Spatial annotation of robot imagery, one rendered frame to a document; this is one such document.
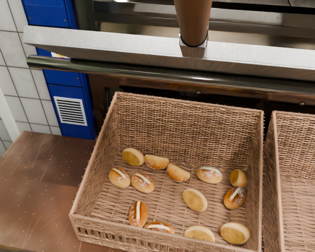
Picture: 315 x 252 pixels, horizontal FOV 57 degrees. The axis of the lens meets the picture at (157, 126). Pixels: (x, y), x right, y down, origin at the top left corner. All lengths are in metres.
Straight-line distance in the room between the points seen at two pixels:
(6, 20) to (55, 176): 0.60
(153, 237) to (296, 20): 0.75
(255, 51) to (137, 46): 0.18
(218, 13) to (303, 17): 0.24
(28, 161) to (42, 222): 0.31
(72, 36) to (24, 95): 0.90
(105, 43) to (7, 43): 0.82
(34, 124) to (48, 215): 0.50
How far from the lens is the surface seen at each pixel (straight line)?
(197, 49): 0.38
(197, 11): 0.23
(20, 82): 1.34
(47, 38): 0.52
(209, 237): 0.97
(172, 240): 0.89
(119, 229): 0.90
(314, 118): 1.15
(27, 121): 1.49
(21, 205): 1.20
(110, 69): 0.65
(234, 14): 0.96
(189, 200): 1.05
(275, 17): 0.97
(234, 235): 0.99
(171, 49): 0.46
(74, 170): 1.23
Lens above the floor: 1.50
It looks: 42 degrees down
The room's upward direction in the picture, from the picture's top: straight up
